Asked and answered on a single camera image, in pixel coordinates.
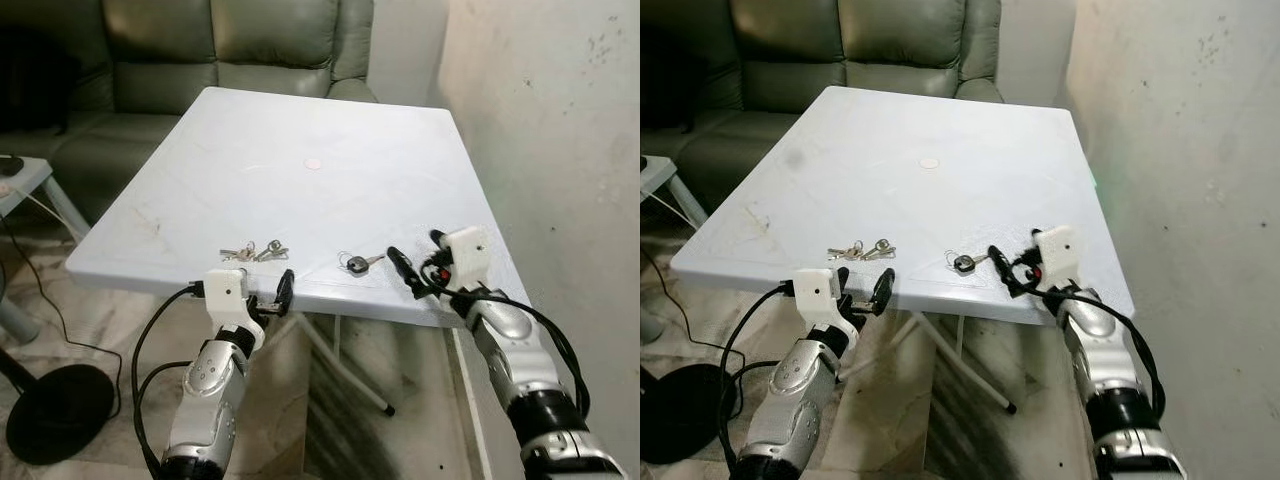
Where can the green leather sofa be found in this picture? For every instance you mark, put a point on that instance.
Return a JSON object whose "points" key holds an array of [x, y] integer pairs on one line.
{"points": [[800, 60], [170, 60]]}

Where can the small black object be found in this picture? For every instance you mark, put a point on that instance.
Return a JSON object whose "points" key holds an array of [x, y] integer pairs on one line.
{"points": [[9, 166]]}

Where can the silver key bunch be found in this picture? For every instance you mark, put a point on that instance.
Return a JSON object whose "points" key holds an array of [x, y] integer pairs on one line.
{"points": [[878, 248], [268, 250]]}

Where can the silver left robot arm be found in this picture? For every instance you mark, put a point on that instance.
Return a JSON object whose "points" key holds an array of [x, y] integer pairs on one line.
{"points": [[795, 395], [205, 395]]}

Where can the grey metal leg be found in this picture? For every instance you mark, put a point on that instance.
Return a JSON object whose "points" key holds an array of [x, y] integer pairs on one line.
{"points": [[650, 328], [18, 322]]}

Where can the white plastic folding table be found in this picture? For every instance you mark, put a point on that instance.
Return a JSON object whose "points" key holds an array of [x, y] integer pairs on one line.
{"points": [[300, 200], [900, 200]]}

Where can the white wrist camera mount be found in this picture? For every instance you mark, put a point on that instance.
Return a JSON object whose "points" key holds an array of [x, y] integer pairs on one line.
{"points": [[468, 255], [225, 287], [1062, 255], [815, 287]]}

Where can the black item on sofa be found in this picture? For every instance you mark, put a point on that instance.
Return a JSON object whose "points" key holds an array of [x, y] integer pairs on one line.
{"points": [[662, 80]]}

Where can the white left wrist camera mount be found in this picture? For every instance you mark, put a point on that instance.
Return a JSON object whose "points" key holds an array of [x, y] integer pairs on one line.
{"points": [[815, 287], [225, 287]]}

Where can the black round stand base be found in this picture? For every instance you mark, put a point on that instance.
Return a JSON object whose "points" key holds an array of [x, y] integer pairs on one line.
{"points": [[60, 415], [675, 415]]}

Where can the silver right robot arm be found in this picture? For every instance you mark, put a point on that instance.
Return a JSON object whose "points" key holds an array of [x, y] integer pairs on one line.
{"points": [[1100, 350], [515, 350]]}

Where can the small white side table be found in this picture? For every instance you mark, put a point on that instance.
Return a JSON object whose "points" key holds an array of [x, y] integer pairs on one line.
{"points": [[655, 172], [28, 185]]}

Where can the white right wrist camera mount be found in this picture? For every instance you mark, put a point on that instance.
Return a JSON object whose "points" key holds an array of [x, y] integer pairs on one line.
{"points": [[468, 255], [1062, 255]]}

